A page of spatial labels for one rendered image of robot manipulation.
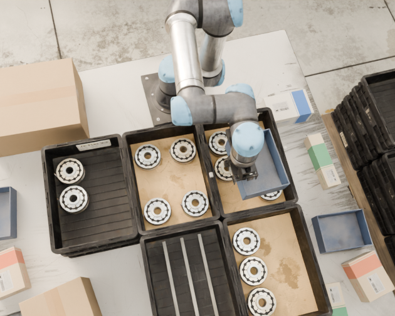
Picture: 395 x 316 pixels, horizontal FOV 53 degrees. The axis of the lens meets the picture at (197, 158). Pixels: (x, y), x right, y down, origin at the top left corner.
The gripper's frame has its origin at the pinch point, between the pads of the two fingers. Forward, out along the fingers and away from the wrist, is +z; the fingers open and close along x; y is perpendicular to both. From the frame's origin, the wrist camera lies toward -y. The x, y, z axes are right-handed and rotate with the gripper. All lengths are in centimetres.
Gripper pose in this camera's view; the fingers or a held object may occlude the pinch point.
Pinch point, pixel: (236, 167)
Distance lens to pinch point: 129.2
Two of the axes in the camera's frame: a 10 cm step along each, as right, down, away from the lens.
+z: 0.2, 3.0, 9.5
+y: 2.5, 9.2, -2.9
